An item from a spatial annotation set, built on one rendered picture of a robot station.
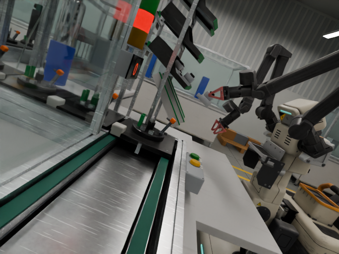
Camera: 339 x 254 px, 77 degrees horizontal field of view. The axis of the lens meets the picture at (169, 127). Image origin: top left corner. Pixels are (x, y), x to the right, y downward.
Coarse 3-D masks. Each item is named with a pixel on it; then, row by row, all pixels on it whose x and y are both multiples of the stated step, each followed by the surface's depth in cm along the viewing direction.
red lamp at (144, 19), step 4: (140, 12) 59; (144, 12) 59; (148, 12) 59; (136, 16) 60; (140, 16) 59; (144, 16) 59; (148, 16) 60; (152, 16) 60; (136, 20) 60; (140, 20) 59; (144, 20) 60; (148, 20) 60; (152, 20) 61; (136, 24) 60; (140, 24) 60; (144, 24) 60; (148, 24) 61; (140, 28) 60; (144, 28) 60; (148, 28) 61; (148, 32) 63
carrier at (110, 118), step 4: (108, 112) 95; (112, 112) 97; (116, 112) 99; (108, 116) 89; (112, 116) 91; (116, 116) 93; (120, 116) 96; (124, 116) 99; (104, 120) 82; (108, 120) 84; (112, 120) 86; (116, 120) 88; (120, 120) 93; (104, 124) 78; (108, 124) 80; (104, 128) 77; (108, 128) 80
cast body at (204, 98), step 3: (198, 93) 109; (207, 93) 106; (213, 93) 107; (198, 96) 109; (201, 96) 107; (204, 96) 107; (207, 96) 106; (201, 99) 107; (204, 99) 107; (207, 99) 107; (210, 99) 106; (204, 102) 107; (207, 102) 107; (210, 102) 107; (207, 105) 107
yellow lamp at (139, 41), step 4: (132, 28) 61; (136, 28) 60; (132, 32) 61; (136, 32) 60; (140, 32) 60; (144, 32) 61; (132, 36) 61; (136, 36) 60; (140, 36) 61; (144, 36) 61; (128, 40) 62; (132, 40) 61; (136, 40) 61; (140, 40) 61; (144, 40) 62; (132, 44) 61; (136, 44) 61; (140, 44) 62; (140, 48) 62
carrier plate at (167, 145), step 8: (128, 120) 95; (128, 128) 85; (120, 136) 77; (128, 136) 77; (136, 136) 80; (168, 136) 98; (136, 144) 77; (144, 144) 77; (152, 144) 79; (160, 144) 83; (168, 144) 87; (160, 152) 77; (168, 152) 78
